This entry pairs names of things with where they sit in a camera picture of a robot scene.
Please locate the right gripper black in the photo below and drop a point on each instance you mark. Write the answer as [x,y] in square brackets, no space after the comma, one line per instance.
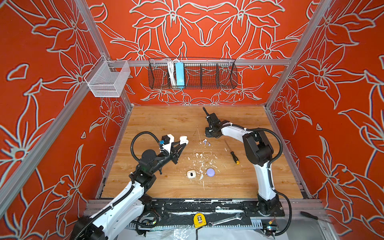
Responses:
[207,134]

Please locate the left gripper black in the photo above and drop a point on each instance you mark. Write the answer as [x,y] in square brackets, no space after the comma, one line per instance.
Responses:
[174,155]

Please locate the white earbuds charging case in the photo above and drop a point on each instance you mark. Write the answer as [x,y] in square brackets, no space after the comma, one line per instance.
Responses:
[184,140]

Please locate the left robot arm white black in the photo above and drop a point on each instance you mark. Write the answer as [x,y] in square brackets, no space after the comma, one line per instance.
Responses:
[132,202]

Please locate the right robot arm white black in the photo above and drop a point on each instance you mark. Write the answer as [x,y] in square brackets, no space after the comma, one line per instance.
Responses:
[262,148]

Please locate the small white open case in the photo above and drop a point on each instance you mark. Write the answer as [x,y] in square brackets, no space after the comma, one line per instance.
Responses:
[191,174]

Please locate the purple round case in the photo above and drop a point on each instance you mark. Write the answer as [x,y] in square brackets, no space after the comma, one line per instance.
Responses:
[210,172]

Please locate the yellow black screwdriver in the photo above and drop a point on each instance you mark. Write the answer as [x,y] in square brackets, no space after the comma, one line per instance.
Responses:
[235,158]

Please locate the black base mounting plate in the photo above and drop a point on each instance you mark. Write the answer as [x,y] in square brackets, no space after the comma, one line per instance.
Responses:
[180,212]

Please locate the light blue box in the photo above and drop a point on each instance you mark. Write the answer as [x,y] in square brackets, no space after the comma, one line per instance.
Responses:
[180,75]

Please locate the yellow tape measure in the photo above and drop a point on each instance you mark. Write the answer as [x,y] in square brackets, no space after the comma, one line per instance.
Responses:
[199,220]

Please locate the silver wrench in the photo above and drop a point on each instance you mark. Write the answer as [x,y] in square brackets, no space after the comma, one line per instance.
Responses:
[237,216]

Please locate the clear plastic bin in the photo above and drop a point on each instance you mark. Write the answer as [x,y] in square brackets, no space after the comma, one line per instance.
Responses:
[105,81]

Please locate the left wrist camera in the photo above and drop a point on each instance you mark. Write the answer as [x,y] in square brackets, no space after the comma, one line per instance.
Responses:
[166,143]

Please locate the black wire basket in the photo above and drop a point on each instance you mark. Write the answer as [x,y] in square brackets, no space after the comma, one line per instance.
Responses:
[200,73]

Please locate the black screwdriver on frame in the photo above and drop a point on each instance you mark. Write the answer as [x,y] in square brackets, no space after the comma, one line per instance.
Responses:
[308,215]

